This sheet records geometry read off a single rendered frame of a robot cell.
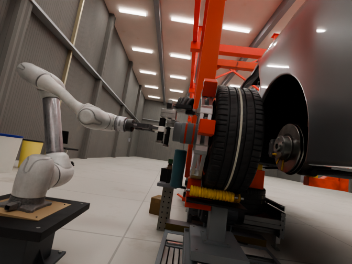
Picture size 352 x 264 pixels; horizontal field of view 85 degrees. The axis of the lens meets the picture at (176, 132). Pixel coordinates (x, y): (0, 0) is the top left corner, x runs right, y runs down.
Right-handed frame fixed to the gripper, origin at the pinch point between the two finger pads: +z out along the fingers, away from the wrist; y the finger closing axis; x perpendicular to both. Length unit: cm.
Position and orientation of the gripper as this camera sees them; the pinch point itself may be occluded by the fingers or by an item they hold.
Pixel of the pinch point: (161, 129)
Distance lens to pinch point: 111.3
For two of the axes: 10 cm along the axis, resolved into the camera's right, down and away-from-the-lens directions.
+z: 9.9, 1.4, -0.7
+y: -0.5, -1.3, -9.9
